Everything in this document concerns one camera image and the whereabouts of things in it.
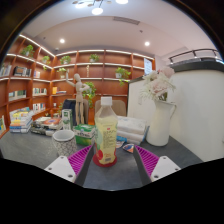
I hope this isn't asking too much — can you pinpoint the small colourful packet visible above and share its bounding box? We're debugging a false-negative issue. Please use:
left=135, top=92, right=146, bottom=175
left=122, top=143, right=136, bottom=154

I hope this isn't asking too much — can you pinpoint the dark blue chair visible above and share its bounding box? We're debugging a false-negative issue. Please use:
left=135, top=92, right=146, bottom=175
left=61, top=98, right=89, bottom=126

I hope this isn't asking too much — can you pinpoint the stack of dark books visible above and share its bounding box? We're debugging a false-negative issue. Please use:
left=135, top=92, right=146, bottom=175
left=30, top=116, right=64, bottom=137

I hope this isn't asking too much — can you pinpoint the white patterned ceramic mug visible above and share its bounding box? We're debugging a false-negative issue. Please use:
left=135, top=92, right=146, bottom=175
left=51, top=129, right=78, bottom=158

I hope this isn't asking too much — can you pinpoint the wooden artist mannequin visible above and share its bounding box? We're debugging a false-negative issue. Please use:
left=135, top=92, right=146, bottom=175
left=65, top=72, right=91, bottom=126

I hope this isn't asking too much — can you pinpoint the stack of white books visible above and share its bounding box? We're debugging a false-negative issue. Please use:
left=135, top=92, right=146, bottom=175
left=114, top=115, right=149, bottom=145

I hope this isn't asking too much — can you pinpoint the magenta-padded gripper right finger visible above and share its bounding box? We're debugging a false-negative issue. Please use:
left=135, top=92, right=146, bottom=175
left=133, top=144, right=183, bottom=186

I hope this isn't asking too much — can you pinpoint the wooden wall shelf unit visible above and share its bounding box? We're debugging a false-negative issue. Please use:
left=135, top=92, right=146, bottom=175
left=0, top=33, right=157, bottom=134

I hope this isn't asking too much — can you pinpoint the dark metal railing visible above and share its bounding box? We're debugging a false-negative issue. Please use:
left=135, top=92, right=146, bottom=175
left=168, top=48, right=223, bottom=65

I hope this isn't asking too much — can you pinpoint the beige chair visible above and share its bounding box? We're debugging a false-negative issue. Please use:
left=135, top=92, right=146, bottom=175
left=94, top=99, right=127, bottom=118

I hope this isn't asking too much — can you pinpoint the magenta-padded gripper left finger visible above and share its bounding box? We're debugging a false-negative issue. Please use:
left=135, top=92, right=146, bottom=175
left=43, top=144, right=95, bottom=187

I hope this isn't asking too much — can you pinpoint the small green white carton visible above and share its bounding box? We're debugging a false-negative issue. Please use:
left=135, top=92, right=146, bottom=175
left=61, top=108, right=74, bottom=131

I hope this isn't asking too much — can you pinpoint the stack of colourful books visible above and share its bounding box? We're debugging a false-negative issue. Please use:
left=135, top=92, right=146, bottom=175
left=9, top=111, right=34, bottom=134

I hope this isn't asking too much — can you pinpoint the white pitcher vase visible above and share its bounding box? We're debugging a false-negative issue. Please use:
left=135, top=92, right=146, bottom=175
left=145, top=99, right=178, bottom=148

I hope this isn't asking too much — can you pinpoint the green tissue box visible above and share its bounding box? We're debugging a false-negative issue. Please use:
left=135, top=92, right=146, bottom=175
left=73, top=123, right=97, bottom=146

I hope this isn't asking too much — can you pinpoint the multi-bulb ceiling lamp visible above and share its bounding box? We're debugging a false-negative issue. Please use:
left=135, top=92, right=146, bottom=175
left=71, top=0, right=129, bottom=16

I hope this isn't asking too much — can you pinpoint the clear bottle with yellow drink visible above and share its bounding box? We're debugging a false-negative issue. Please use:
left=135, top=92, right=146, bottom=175
left=92, top=96, right=119, bottom=168

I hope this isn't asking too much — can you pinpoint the ceiling air vent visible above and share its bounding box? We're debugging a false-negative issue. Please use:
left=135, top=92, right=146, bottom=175
left=112, top=15, right=141, bottom=26

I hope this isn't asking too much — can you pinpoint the small patterned dish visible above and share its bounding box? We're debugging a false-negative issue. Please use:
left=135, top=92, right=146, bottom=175
left=115, top=139, right=126, bottom=149

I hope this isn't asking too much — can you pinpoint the flat round red coaster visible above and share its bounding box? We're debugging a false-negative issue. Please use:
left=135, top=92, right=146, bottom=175
left=92, top=153, right=118, bottom=168

